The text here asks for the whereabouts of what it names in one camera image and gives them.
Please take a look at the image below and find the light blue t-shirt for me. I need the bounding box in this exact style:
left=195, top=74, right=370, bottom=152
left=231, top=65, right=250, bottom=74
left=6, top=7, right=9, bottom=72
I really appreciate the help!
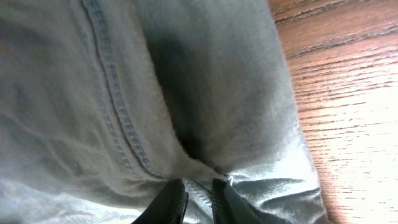
left=1, top=0, right=328, bottom=223

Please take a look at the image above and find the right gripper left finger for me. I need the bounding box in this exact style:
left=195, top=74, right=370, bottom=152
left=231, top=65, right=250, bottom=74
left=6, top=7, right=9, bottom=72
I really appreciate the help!
left=131, top=179, right=189, bottom=224

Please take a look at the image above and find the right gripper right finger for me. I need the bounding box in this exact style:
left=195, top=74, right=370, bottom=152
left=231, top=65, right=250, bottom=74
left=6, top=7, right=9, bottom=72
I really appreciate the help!
left=211, top=179, right=263, bottom=224

